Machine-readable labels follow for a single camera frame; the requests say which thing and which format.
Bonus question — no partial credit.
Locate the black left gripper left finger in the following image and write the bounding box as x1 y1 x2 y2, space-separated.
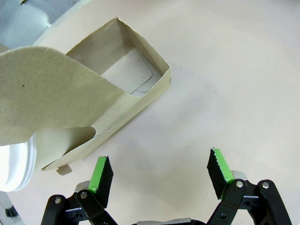
40 155 118 225

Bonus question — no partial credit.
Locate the beige paper cup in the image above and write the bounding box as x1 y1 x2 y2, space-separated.
34 126 96 170

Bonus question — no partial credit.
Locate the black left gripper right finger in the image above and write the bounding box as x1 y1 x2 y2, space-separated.
205 147 293 225

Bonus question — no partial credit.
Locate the brown cardboard cup carrier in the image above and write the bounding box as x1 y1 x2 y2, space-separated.
0 17 172 176

